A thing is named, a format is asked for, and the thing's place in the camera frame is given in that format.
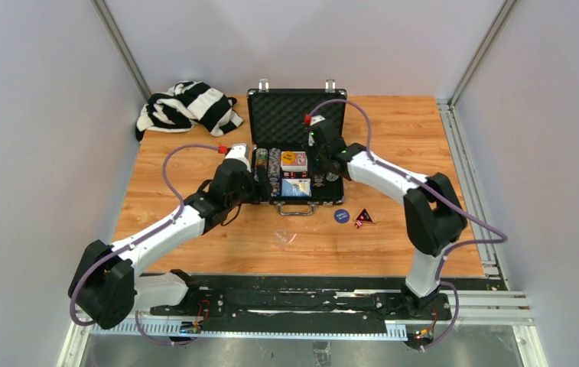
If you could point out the black white striped cloth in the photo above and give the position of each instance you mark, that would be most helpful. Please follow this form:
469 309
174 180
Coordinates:
186 105

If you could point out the red dice row in case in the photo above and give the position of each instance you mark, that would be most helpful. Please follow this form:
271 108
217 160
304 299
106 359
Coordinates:
295 175

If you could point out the blue card deck box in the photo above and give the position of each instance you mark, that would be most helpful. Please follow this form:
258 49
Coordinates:
296 187

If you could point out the clear dealer button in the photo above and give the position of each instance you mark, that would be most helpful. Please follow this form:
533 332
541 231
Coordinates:
283 238

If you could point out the blue small blind button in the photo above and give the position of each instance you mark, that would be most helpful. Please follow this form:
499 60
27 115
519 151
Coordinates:
341 216

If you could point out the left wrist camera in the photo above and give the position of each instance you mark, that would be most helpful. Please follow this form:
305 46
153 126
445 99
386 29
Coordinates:
240 152

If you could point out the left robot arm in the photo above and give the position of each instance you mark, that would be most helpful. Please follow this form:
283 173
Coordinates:
109 283

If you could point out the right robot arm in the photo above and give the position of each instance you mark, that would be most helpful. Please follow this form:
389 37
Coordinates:
432 224

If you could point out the orange black loose chip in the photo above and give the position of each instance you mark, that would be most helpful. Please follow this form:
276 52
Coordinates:
318 180

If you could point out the green chip row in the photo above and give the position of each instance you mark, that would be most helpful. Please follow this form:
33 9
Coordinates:
261 162

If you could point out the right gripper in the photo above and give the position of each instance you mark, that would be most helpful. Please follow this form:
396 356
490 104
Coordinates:
324 170

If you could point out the red playing card deck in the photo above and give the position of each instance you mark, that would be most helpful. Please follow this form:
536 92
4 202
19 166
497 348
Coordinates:
300 166

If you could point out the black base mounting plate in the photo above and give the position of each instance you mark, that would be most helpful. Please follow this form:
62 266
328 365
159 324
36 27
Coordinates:
302 304

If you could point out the black poker set case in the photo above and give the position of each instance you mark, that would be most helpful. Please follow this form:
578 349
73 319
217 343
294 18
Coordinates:
276 119

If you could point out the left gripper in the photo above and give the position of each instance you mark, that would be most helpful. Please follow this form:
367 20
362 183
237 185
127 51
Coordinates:
262 189

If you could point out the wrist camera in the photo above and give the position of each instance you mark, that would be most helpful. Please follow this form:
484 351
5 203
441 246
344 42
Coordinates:
313 123
240 152

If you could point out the yellow big blind button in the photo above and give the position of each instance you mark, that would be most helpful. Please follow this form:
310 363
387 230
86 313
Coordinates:
288 158

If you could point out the red triangular button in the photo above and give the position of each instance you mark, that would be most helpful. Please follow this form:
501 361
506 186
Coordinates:
364 217

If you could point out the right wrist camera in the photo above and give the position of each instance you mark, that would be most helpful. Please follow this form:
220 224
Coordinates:
313 123

